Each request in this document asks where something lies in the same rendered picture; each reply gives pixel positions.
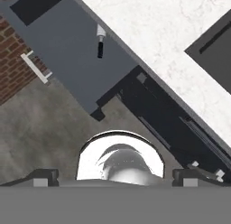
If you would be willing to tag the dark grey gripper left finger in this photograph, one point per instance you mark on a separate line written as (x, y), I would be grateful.
(45, 176)

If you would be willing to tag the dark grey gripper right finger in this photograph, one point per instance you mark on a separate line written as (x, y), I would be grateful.
(183, 175)

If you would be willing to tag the grey open drawer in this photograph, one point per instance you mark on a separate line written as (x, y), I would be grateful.
(66, 56)

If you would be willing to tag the white oven knob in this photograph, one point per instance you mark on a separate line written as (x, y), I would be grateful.
(195, 164)
(220, 175)

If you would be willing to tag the black oven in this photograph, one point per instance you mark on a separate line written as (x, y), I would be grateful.
(162, 113)

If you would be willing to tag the black hob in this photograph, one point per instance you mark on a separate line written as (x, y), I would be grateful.
(215, 56)

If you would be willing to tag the black rectangular panel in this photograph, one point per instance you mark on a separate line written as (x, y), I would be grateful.
(37, 6)

